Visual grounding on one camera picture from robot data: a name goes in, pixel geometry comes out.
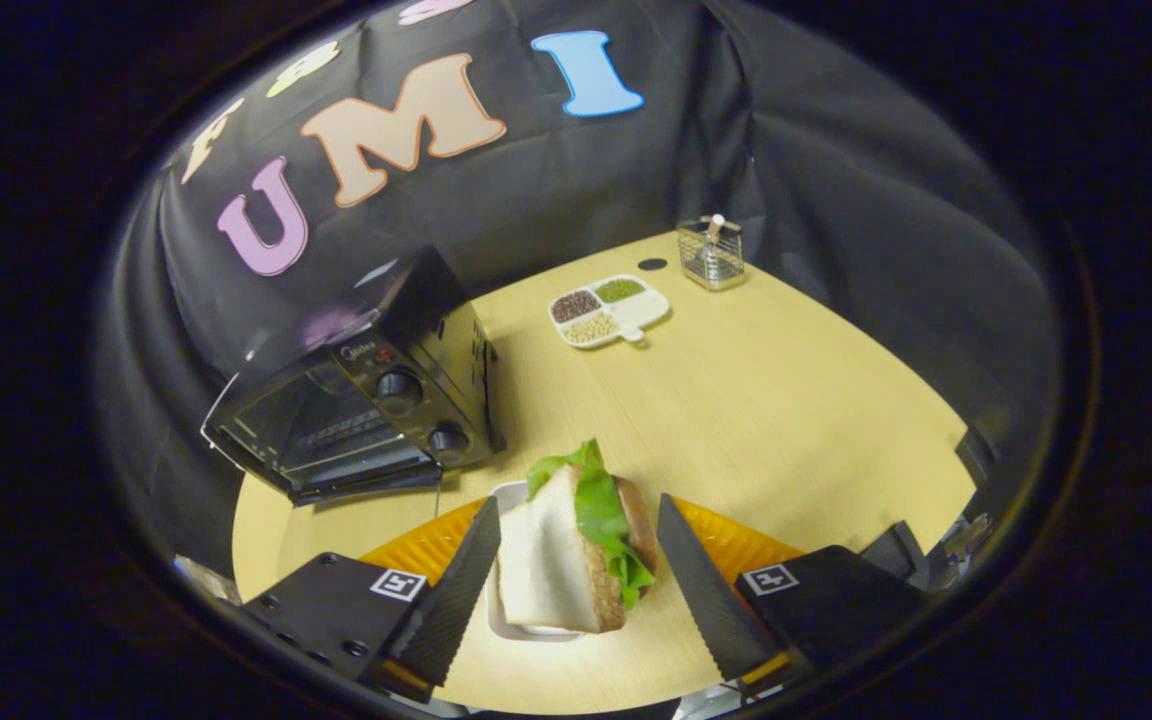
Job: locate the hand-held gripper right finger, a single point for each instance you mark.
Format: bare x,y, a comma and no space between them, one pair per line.
701,590

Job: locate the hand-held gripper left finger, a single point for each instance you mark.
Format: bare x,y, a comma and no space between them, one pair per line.
461,590

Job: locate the lettuce sandwich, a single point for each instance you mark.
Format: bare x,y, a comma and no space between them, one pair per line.
556,560

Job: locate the black toaster oven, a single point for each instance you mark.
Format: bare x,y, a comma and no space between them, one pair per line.
376,400

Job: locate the white plastic tray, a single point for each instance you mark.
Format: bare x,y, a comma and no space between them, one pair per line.
511,500

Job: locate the white divided seed dish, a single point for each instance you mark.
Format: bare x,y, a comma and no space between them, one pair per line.
608,310

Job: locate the small white bottle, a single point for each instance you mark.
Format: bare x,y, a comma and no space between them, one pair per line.
716,226

